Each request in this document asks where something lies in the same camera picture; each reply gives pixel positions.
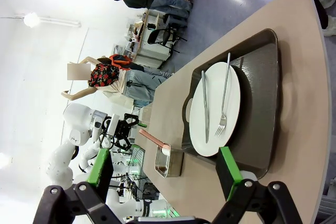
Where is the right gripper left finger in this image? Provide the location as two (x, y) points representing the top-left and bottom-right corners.
(33, 148), (124, 224)

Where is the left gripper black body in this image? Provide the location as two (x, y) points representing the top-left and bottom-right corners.
(104, 118), (130, 143)

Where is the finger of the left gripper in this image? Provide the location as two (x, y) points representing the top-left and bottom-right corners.
(114, 134), (140, 152)
(123, 113), (147, 131)

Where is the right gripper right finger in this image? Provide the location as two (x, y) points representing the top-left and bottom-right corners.
(209, 146), (304, 224)

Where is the dark metal serving tray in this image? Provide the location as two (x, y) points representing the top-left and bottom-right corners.
(181, 28), (280, 180)

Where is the small brown side table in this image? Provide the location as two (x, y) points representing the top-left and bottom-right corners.
(135, 102), (155, 131)

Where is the mannequin in floral shirt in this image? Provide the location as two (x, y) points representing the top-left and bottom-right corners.
(60, 56), (174, 109)

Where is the small steel rectangular container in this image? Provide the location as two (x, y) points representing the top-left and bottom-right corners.
(154, 142), (183, 179)

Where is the silver table knife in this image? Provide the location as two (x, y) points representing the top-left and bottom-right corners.
(201, 70), (210, 144)

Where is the white desk with shelves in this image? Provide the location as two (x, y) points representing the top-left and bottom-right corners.
(125, 8), (173, 69)

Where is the silver fork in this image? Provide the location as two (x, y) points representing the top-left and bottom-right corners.
(214, 52), (232, 138)

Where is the black folding chair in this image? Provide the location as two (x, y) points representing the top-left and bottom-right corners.
(146, 26), (188, 54)

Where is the round ceiling lamp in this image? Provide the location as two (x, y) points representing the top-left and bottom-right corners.
(0, 152), (13, 170)
(23, 12), (40, 28)

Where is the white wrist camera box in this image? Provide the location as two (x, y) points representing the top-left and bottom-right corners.
(108, 114), (121, 136)

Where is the wire basket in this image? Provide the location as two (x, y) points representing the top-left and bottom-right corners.
(128, 145), (145, 175)

